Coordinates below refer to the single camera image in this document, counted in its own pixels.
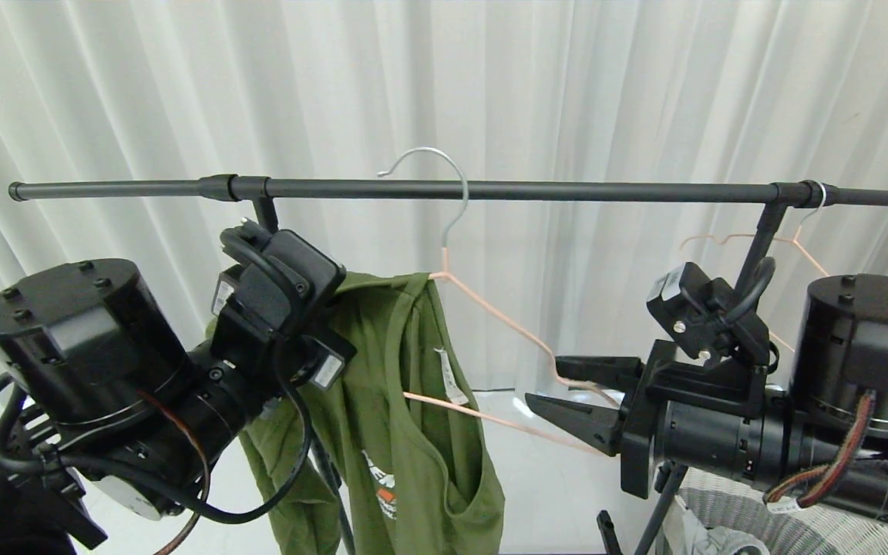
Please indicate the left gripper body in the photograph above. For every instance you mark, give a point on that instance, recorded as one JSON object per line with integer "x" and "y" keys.
{"x": 228, "y": 401}

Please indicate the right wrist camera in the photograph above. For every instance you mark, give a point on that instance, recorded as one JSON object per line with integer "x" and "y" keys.
{"x": 698, "y": 308}

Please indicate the pink clothes hanger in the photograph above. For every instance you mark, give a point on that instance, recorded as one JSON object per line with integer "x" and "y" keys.
{"x": 445, "y": 260}
{"x": 812, "y": 257}

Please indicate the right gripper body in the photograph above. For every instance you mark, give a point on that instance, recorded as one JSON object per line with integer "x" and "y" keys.
{"x": 721, "y": 435}

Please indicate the white laundry basket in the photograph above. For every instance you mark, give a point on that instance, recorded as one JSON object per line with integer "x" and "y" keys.
{"x": 814, "y": 532}

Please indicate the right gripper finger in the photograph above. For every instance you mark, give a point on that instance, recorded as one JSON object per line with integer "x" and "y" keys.
{"x": 586, "y": 424}
{"x": 606, "y": 368}

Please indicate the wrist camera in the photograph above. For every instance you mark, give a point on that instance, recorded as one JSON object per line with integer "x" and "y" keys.
{"x": 698, "y": 308}
{"x": 290, "y": 285}

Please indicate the green printed shirt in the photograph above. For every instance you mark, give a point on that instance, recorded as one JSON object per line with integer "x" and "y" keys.
{"x": 382, "y": 370}

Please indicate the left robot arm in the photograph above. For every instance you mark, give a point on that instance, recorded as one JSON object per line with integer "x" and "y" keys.
{"x": 74, "y": 347}

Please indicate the black clothes rack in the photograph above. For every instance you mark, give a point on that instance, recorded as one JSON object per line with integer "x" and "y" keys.
{"x": 567, "y": 190}

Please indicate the white curtain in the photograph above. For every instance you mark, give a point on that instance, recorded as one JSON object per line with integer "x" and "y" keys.
{"x": 490, "y": 77}

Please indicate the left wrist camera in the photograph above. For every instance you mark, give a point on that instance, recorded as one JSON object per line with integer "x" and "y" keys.
{"x": 290, "y": 285}

